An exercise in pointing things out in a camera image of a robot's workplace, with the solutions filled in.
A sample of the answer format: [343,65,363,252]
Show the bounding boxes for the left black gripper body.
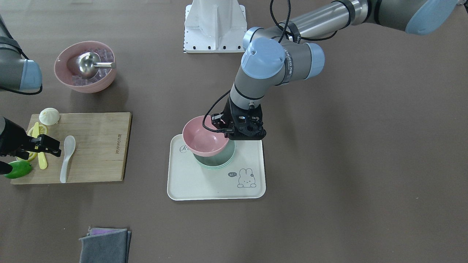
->
[222,98,241,133]

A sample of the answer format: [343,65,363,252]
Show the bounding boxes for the white ceramic spoon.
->
[60,135,76,183]

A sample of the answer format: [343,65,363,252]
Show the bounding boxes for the small pink bowl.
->
[182,115,229,157]

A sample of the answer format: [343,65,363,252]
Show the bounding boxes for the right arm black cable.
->
[0,15,43,96]

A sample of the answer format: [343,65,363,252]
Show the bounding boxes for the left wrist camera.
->
[228,105,267,140]

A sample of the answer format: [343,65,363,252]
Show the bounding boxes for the white steamed bun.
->
[38,107,60,126]

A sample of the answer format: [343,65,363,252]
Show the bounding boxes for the bamboo cutting board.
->
[11,112,132,185]

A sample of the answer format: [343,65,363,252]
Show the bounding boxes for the lower lemon slice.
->
[27,123,48,138]

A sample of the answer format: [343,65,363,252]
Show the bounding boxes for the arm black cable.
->
[202,0,339,133]
[0,15,43,96]

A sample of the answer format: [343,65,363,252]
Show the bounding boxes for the clear ice cubes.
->
[72,48,114,85]

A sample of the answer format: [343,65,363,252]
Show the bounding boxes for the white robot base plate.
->
[183,0,247,53]

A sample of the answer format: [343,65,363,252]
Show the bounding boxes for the large pink bowl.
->
[54,41,117,93]

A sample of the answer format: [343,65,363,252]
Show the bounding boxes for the green lime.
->
[4,160,32,179]

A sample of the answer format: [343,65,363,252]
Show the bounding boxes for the lower green bowls stack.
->
[193,140,236,170]

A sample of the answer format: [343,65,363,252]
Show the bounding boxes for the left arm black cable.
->
[202,0,339,133]

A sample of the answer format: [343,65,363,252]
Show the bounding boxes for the yellow plastic knife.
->
[32,122,48,169]

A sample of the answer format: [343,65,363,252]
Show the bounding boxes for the metal ice scoop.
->
[67,52,116,79]

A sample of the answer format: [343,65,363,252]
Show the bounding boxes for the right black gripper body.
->
[0,116,29,160]

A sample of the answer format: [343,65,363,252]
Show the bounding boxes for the cream rabbit tray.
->
[167,134,267,201]

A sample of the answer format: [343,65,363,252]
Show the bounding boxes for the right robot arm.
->
[0,19,61,159]

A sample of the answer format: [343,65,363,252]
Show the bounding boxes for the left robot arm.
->
[202,0,458,140]

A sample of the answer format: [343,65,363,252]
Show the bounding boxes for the gray folded cloth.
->
[79,228,132,263]

